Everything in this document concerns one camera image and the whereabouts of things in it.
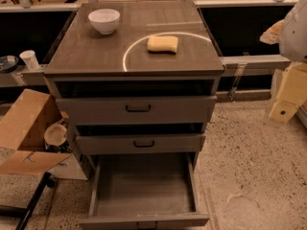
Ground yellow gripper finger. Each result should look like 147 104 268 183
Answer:
269 62 307 124

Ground yellow sponge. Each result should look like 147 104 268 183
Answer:
147 35 178 53

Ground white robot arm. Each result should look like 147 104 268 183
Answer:
269 0 307 124

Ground top grey drawer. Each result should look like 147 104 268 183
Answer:
57 80 216 125

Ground grey drawer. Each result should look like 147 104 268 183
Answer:
80 153 209 230
57 80 216 125
76 123 205 154

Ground middle grey drawer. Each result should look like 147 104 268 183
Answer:
76 123 205 154

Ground grey drawer cabinet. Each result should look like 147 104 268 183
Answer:
43 0 225 230

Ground bottom grey drawer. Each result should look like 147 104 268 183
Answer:
80 153 209 230

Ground white ceramic bowl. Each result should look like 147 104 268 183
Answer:
88 9 121 35

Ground white bowl in box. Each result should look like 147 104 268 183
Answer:
44 124 66 146

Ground white paper cup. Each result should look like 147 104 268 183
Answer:
19 50 39 70

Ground open cardboard box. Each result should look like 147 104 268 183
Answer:
0 89 71 175

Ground dark round dish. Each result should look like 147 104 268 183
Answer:
0 56 18 74

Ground black metal stand leg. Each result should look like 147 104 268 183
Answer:
0 172 55 230

